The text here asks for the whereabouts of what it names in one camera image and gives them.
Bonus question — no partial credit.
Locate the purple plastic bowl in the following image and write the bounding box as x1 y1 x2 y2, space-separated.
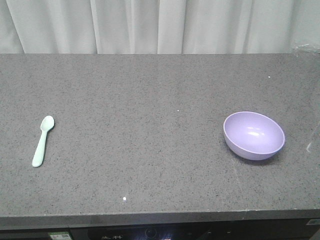
223 111 286 161

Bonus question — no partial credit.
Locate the mint green plastic spoon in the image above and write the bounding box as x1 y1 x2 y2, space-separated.
32 115 55 168

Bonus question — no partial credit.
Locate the black built-in dishwasher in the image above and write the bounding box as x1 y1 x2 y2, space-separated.
0 228 73 240

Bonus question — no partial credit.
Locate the clear plastic wrap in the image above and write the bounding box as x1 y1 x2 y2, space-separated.
292 43 320 54

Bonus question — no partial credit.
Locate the white pleated curtain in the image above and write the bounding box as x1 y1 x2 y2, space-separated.
0 0 320 54

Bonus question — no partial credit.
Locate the black drawer disinfection cabinet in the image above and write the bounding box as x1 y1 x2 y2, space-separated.
70 218 320 240

